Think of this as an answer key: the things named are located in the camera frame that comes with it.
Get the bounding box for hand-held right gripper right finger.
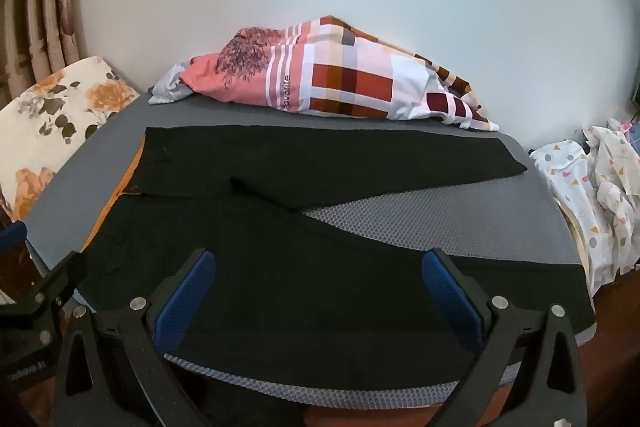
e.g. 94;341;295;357
421;248;589;427

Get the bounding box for grey textured mat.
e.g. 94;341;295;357
22;92;597;408

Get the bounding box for floral orange and white cushion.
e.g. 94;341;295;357
0;56;142;224

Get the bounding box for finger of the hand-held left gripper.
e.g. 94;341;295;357
0;221;28;260
0;251;87;349

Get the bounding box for plaid pink and red blanket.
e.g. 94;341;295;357
148;15;501;133

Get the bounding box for white cloth with coloured shapes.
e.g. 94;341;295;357
529;117;640;299

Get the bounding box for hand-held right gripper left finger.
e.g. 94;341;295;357
52;249;217;427

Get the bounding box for black pants with orange lining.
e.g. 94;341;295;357
77;124;597;391

